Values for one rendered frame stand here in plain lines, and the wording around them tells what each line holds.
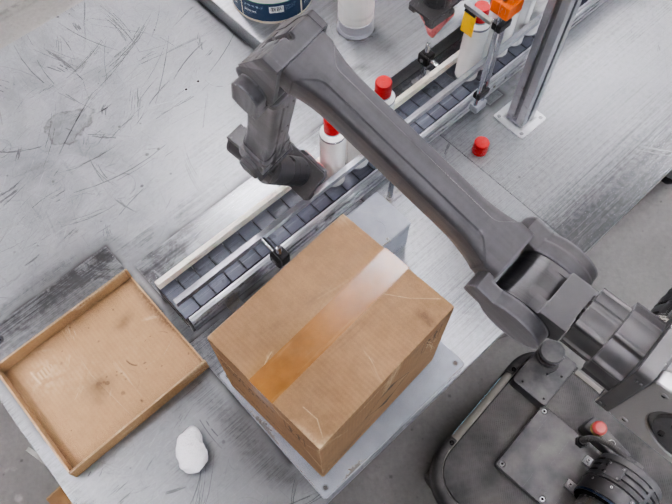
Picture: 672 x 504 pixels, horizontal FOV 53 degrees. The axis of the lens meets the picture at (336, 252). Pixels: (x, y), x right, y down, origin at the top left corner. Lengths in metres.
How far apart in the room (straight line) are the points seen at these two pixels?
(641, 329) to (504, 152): 0.94
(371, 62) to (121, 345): 0.84
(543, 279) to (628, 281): 1.78
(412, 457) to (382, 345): 1.13
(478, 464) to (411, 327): 0.92
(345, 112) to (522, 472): 1.38
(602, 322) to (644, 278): 1.82
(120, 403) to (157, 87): 0.75
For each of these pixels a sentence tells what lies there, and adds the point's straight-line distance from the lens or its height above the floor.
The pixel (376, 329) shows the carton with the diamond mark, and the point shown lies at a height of 1.12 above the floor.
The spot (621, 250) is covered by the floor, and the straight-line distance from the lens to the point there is 2.54.
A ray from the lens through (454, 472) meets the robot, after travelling 1.90.
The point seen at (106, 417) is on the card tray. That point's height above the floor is 0.83.
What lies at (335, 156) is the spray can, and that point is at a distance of 1.33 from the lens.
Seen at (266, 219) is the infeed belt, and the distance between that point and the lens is 1.40.
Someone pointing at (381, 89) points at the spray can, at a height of 1.08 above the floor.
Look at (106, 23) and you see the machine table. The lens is 1.88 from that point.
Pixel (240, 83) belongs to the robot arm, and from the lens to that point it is 0.78.
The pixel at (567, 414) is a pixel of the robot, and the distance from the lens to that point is 2.01.
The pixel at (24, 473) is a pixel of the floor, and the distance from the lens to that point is 2.31.
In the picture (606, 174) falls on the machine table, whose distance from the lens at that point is 1.62.
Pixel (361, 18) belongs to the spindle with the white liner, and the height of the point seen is 0.95.
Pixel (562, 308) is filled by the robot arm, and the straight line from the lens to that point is 0.71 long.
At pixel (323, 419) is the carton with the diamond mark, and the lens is 1.00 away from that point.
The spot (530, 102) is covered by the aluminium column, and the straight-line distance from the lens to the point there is 1.56.
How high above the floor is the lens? 2.10
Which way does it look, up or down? 64 degrees down
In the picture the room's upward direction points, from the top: straight up
